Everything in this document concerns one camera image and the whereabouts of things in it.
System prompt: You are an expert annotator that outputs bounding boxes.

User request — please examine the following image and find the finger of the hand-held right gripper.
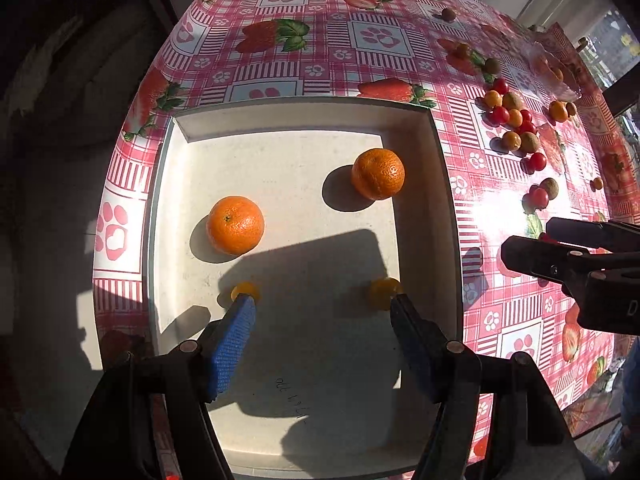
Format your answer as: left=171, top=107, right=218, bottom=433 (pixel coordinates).
left=545, top=216, right=640, bottom=254
left=500, top=235, right=640, bottom=287

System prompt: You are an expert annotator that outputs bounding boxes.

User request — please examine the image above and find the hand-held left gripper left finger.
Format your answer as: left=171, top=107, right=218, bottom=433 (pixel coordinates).
left=60, top=294, right=257, bottom=480

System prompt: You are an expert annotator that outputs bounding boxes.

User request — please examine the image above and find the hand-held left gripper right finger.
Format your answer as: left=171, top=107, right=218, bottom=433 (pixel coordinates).
left=389, top=293, right=617, bottom=480

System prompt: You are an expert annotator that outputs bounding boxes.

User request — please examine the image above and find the white rectangular tray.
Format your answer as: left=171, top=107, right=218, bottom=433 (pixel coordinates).
left=144, top=97, right=465, bottom=480

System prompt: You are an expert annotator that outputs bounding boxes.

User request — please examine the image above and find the large orange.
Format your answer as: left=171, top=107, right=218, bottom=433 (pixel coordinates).
left=206, top=195, right=266, bottom=256
left=350, top=147, right=406, bottom=201

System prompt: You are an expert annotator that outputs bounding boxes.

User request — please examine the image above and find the pile of red cherry tomatoes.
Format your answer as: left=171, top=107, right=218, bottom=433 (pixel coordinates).
left=487, top=77, right=551, bottom=214

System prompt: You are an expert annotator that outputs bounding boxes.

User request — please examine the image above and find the clear plastic bag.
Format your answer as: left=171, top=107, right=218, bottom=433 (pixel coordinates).
left=529, top=34, right=587, bottom=104

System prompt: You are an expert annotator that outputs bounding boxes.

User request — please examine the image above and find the strawberry print red tablecloth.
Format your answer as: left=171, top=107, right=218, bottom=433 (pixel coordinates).
left=92, top=0, right=637, bottom=463

